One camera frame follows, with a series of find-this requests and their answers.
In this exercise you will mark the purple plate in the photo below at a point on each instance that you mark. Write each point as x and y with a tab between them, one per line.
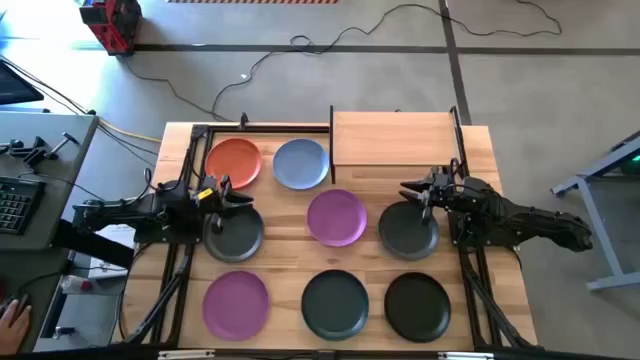
235	306
336	217

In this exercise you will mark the white cardboard box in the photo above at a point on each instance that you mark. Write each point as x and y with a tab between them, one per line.
122	235

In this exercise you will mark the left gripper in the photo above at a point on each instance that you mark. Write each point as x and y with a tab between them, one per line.
212	200

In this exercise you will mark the green lit device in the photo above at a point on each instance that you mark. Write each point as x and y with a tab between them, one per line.
634	162

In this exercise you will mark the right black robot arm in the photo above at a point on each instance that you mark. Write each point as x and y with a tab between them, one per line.
525	220

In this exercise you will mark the grey metal table frame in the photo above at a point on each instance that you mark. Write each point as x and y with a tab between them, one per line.
615	281

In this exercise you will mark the wooden shelf with black legs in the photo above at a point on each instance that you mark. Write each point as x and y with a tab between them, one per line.
395	137

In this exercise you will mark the silver metal bracket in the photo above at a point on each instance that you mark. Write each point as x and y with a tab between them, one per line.
185	354
465	356

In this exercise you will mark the dark green plate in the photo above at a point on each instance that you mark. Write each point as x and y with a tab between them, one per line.
335	305

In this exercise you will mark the grey desk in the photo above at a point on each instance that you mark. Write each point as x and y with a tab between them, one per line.
60	175

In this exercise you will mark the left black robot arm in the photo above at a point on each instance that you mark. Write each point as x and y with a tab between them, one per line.
115	212

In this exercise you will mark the black desk clamp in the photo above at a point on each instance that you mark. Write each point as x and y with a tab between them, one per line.
30	150

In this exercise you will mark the dark computer monitor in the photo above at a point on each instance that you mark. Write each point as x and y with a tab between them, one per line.
15	85

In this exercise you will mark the dark grey plate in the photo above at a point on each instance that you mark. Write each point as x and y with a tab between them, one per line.
240	240
405	235

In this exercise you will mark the blue plate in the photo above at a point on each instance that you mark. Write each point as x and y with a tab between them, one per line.
300	164

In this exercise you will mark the orange plate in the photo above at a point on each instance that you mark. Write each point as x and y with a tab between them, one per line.
232	160

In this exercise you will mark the black keyboard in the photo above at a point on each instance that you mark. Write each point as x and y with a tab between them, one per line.
17	205

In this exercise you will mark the black frame rail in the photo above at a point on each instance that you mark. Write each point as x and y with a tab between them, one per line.
400	356

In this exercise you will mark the red and black tool case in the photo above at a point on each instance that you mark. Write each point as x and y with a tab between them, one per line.
112	25

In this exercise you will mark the black computer mouse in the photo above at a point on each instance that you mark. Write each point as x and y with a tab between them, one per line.
20	301

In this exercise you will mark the person's hand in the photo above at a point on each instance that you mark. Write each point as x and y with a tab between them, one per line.
15	330

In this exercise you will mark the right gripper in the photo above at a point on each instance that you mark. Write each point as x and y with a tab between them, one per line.
450	192

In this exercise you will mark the clear plastic bottle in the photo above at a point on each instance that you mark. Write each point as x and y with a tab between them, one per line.
75	285

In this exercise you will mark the black flat bar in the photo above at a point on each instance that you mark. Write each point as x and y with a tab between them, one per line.
90	245

